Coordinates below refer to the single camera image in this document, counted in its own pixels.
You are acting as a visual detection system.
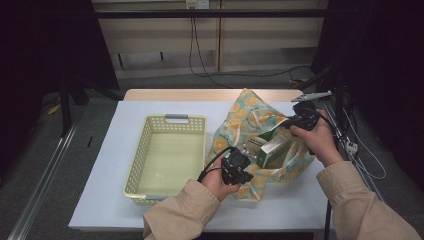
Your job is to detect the black wall cable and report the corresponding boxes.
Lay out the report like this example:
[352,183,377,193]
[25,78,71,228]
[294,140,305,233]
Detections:
[188,16,313,89]

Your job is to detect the person's left hand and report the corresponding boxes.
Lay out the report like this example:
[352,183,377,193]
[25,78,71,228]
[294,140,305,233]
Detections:
[200,155,242,203]

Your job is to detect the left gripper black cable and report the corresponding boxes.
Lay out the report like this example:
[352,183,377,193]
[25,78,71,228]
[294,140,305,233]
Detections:
[196,145,235,184]

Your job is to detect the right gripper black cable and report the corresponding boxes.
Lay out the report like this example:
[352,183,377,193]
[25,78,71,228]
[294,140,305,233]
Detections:
[310,107,339,240]

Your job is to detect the green and white carton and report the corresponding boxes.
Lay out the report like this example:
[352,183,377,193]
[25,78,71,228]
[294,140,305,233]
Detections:
[255,130,294,170]

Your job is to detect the yellow plastic basket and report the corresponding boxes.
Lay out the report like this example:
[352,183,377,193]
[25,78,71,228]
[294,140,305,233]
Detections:
[123,114,208,205]

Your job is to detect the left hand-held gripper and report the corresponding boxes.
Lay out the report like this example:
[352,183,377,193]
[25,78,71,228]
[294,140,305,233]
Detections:
[219,145,258,186]

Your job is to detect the black metal stand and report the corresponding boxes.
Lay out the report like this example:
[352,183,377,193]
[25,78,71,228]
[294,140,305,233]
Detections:
[59,78,74,138]

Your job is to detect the white table cover sheet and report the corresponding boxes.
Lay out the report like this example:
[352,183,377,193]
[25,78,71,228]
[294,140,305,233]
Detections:
[68,100,338,232]

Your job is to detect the person's right hand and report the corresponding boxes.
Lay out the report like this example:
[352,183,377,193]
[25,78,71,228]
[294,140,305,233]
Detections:
[289,109,345,168]

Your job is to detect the white cable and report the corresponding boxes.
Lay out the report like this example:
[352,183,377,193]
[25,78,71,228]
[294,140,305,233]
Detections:
[342,108,388,181]

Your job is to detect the white power strip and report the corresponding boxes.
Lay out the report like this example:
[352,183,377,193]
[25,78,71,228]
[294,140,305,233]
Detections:
[345,140,360,155]

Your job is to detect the orange print cloth bag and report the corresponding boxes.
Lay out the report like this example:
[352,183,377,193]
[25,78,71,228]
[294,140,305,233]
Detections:
[204,87,316,202]

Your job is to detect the white wall socket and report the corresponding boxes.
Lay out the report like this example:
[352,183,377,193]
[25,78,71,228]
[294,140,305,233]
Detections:
[185,0,211,10]

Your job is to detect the black horizontal bar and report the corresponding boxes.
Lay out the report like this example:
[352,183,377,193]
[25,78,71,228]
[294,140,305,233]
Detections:
[94,8,327,20]

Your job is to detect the black curtain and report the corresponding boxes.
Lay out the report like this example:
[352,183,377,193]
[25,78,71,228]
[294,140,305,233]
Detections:
[309,0,424,193]
[0,0,120,188]

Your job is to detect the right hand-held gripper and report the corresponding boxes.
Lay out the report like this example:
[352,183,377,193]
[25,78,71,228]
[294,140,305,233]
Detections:
[287,90,334,133]

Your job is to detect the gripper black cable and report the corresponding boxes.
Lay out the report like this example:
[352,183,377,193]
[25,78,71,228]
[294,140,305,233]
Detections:
[310,107,339,240]
[196,145,235,184]

